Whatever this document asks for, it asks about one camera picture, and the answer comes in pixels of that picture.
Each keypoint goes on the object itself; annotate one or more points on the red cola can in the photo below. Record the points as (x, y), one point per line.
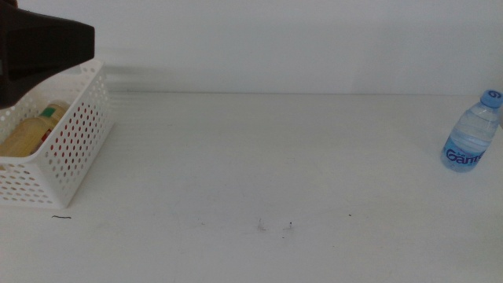
(47, 134)

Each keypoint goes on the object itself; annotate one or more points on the white perforated plastic basket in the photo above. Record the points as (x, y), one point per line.
(74, 157)

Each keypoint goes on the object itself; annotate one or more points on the small black thread scrap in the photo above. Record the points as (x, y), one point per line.
(61, 216)

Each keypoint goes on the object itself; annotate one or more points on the yellow tea bottle white cap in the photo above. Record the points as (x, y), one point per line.
(27, 137)

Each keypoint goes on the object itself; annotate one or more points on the clear water bottle blue cap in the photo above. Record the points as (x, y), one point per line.
(469, 137)

